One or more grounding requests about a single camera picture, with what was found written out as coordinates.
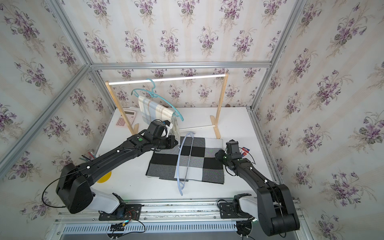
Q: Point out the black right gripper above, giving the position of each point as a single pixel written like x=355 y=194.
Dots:
x=218 y=155

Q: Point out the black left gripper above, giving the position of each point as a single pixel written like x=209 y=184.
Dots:
x=172 y=140

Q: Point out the plaid blue cream scarf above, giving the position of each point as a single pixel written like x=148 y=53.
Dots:
x=153 y=111

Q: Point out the teal plastic hanger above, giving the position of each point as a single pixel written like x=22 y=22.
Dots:
x=155 y=95

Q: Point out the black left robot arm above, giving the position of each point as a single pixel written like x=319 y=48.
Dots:
x=75 y=184

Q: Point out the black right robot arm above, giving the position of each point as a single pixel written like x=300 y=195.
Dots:
x=273 y=207

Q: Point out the black white checkered scarf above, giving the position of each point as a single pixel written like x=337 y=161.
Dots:
x=194 y=162

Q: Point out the wooden clothes rack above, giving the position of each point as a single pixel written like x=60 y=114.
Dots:
x=135 y=129

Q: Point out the yellow pencil cup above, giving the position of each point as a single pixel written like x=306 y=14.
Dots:
x=105 y=178

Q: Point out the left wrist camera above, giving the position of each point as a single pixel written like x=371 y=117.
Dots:
x=167 y=126

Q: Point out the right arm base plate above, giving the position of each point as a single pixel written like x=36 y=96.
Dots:
x=228 y=211

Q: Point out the aluminium front rail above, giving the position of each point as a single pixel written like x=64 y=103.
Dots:
x=157 y=211

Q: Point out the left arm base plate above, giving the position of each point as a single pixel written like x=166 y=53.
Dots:
x=123 y=213

